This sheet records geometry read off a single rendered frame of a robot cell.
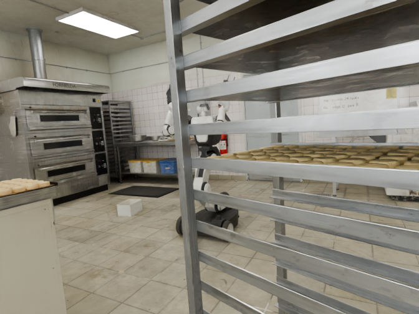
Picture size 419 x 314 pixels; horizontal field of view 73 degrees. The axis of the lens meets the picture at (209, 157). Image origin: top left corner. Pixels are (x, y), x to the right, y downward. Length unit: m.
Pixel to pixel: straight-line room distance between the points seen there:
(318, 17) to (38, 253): 1.54
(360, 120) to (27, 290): 1.57
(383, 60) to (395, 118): 0.09
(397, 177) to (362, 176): 0.05
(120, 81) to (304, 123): 6.92
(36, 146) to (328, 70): 4.79
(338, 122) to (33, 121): 4.80
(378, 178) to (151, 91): 6.34
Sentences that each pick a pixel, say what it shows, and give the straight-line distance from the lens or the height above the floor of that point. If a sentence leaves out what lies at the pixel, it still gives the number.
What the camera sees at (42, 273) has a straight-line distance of 1.72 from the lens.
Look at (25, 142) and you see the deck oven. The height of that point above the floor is 1.08.
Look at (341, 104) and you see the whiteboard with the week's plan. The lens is 5.14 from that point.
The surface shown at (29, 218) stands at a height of 0.77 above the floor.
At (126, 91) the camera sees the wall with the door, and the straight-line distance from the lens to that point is 7.20.
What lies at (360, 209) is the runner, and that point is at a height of 0.86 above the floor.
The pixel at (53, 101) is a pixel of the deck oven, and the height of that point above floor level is 1.70.
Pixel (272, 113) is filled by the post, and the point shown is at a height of 1.18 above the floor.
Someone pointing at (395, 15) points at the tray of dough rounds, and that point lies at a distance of 0.61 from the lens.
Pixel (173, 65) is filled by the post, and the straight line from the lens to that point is 0.77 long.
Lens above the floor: 1.15
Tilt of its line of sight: 7 degrees down
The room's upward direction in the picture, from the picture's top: 4 degrees counter-clockwise
